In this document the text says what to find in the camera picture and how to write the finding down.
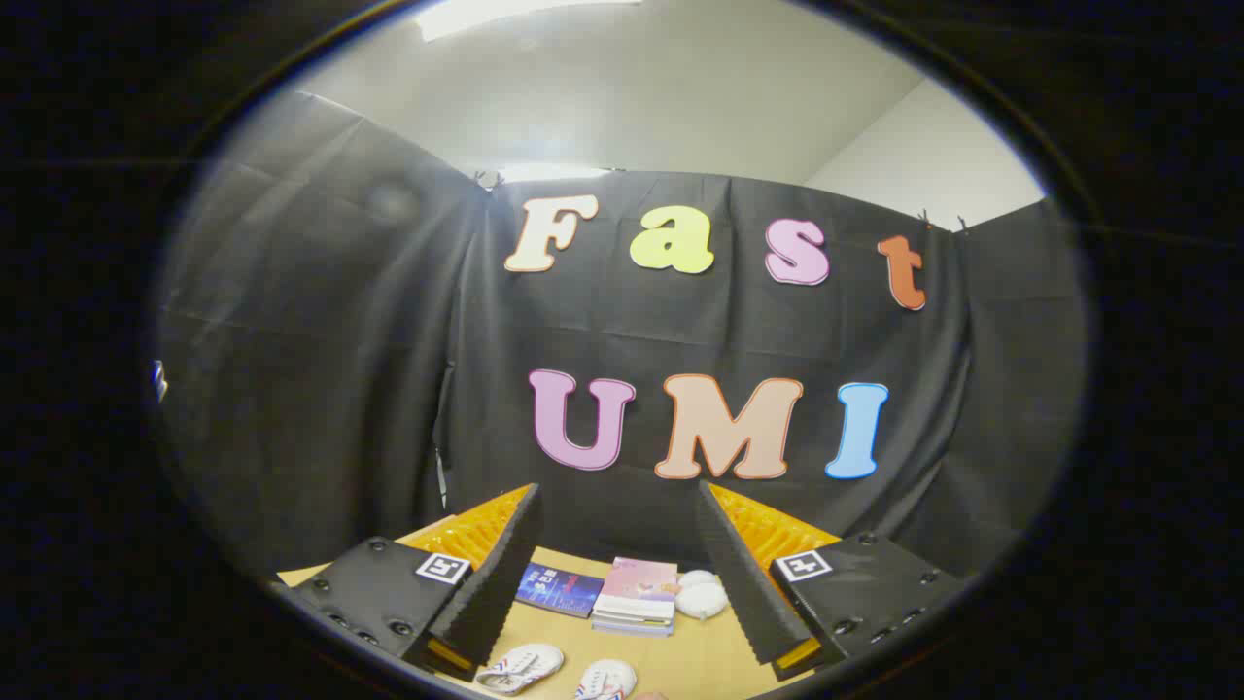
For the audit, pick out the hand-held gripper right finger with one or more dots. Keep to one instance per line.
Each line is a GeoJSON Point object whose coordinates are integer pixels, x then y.
{"type": "Point", "coordinates": [743, 583]}

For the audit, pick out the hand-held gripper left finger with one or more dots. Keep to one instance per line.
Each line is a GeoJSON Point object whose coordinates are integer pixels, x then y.
{"type": "Point", "coordinates": [501, 583]}

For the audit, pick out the white shoe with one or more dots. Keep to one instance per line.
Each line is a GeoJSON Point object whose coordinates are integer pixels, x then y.
{"type": "Point", "coordinates": [525, 666]}
{"type": "Point", "coordinates": [607, 679]}

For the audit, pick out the white round pouch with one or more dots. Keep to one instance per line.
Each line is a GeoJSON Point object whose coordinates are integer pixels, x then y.
{"type": "Point", "coordinates": [700, 598]}

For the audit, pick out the blue cover book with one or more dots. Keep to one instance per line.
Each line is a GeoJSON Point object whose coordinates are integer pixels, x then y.
{"type": "Point", "coordinates": [559, 588]}

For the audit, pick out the pink cover book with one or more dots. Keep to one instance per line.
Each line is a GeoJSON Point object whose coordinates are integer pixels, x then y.
{"type": "Point", "coordinates": [637, 580]}

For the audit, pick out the white paged book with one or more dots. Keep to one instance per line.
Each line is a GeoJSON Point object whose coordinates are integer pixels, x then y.
{"type": "Point", "coordinates": [632, 620]}

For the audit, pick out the grey blue book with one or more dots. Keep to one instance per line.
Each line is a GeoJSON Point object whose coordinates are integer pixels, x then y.
{"type": "Point", "coordinates": [632, 631]}

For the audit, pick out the black backdrop cloth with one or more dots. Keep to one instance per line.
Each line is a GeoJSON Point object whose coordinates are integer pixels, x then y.
{"type": "Point", "coordinates": [680, 331]}

